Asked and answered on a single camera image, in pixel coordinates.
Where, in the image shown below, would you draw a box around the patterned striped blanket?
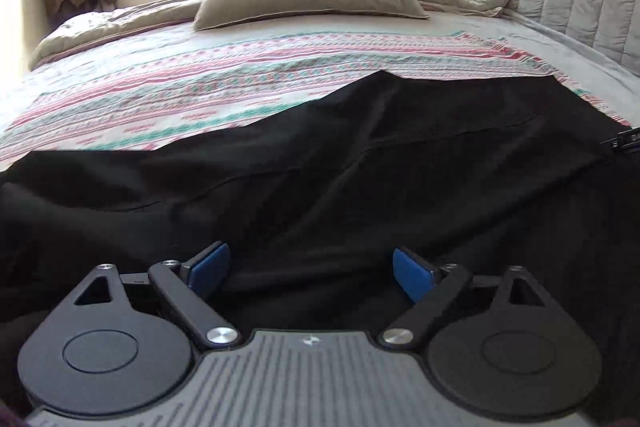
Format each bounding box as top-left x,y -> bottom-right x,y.
0,29 -> 632,168

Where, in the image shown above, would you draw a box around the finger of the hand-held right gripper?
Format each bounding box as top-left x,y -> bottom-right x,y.
600,127 -> 640,152

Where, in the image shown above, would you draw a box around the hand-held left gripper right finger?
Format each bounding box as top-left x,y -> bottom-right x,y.
377,247 -> 548,350

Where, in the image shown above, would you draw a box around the grey duvet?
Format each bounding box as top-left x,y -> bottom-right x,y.
30,0 -> 207,70

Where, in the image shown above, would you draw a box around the black pants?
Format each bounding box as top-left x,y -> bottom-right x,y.
0,69 -> 640,415

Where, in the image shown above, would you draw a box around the bed with grey sheet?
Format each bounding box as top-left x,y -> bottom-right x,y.
422,2 -> 640,130

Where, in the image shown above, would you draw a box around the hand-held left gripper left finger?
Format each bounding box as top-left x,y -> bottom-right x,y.
72,241 -> 241,350

